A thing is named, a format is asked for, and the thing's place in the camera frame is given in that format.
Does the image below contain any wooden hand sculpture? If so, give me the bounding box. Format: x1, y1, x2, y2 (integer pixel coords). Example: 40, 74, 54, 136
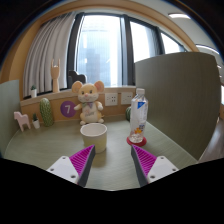
51, 61, 60, 93

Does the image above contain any purple number seven disc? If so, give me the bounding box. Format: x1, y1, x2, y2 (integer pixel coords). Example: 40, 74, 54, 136
60, 101, 76, 118

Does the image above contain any right green desk partition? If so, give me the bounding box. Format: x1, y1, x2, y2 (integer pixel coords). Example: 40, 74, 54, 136
135, 52, 221, 159

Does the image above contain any grey white curtain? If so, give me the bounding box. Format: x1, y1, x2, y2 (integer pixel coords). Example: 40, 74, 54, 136
23, 12, 76, 97

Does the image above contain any small potted plant on ledge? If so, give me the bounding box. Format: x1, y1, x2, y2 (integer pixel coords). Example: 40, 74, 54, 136
31, 85, 37, 98

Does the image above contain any clear plastic water bottle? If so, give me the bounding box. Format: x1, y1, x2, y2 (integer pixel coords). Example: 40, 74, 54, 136
129, 88, 148, 143

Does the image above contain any red round coaster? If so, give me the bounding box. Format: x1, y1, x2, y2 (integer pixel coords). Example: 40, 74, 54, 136
126, 137, 147, 147

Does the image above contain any right white wall socket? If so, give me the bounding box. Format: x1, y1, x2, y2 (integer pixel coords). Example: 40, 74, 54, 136
121, 92, 133, 105

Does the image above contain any pink horse figure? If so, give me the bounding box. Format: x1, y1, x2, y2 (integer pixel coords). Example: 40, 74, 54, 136
14, 111, 31, 131

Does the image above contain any tall green cactus figure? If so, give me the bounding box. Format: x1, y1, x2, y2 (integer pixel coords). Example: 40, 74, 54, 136
40, 98, 54, 127

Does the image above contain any pale yellow mug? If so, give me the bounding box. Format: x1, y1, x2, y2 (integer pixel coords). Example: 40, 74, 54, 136
80, 123, 107, 153

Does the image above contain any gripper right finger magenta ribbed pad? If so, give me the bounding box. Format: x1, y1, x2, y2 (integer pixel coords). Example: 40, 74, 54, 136
130, 144, 180, 188

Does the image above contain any white wall socket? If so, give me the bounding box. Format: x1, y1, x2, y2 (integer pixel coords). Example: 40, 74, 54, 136
121, 92, 133, 105
105, 93, 118, 106

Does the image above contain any black horse figure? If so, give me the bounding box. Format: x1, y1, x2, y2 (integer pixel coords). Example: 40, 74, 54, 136
68, 71, 87, 88

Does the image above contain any plush mouse toy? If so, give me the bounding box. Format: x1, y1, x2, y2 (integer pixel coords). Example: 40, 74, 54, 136
72, 81, 104, 125

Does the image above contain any left green desk partition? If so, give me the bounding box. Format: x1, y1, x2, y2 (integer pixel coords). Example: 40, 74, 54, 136
0, 80, 20, 156

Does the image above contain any green desk partition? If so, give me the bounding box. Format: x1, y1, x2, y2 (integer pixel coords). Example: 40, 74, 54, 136
135, 52, 221, 159
0, 80, 20, 156

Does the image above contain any round green cactus figure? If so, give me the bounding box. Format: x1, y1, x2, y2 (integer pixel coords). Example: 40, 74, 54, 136
125, 106, 131, 121

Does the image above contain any small potted plant on desk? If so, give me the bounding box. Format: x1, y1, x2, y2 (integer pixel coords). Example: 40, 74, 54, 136
32, 113, 40, 129

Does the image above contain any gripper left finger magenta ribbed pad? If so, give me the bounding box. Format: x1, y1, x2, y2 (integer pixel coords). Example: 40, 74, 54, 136
46, 144, 97, 188

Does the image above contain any left white wall socket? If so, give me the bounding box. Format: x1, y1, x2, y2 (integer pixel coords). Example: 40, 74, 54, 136
105, 93, 118, 106

